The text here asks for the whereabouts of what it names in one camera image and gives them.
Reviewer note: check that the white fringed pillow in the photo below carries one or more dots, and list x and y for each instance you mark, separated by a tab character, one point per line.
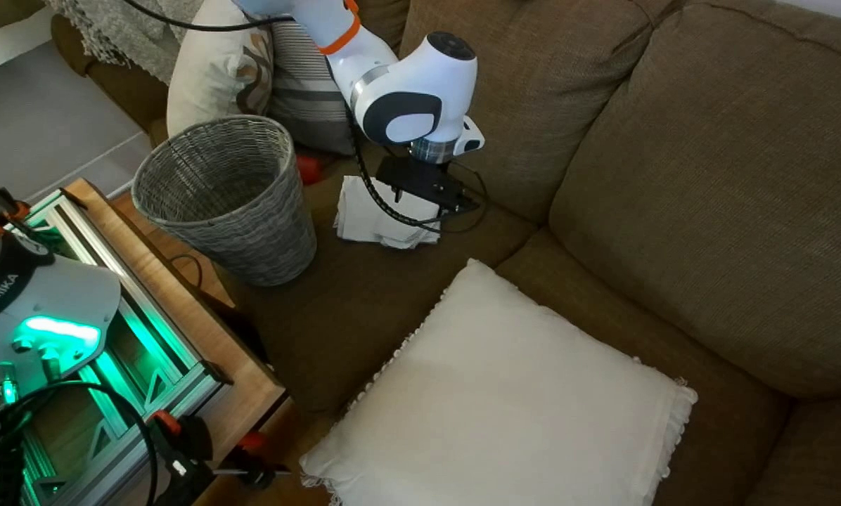
513	402

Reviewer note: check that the plain cream pillow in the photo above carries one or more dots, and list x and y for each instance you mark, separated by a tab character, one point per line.
211	75

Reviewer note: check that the brown fabric sofa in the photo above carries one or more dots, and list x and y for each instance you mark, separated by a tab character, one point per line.
718	187

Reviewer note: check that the aluminium frame with green light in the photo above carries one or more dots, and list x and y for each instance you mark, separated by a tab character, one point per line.
147	362

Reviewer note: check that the black orange clamp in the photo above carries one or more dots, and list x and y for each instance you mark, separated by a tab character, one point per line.
188	436
0	197

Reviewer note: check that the red object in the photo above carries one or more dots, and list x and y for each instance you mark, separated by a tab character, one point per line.
309	166

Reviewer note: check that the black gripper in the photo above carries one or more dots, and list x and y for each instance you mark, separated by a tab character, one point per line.
420	180

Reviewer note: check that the cream knitted blanket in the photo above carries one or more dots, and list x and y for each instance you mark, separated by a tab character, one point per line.
118	30

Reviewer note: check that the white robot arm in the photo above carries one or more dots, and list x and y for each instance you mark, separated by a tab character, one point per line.
420	75

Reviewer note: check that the grey striped pillow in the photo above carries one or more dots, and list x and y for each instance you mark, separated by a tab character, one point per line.
309	85

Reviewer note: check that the wooden table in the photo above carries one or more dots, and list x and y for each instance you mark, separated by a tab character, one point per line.
239	374

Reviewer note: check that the grey woven basket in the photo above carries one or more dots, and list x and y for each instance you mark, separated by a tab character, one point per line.
239	207

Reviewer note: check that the white towel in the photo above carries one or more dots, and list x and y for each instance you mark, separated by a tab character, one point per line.
371	220

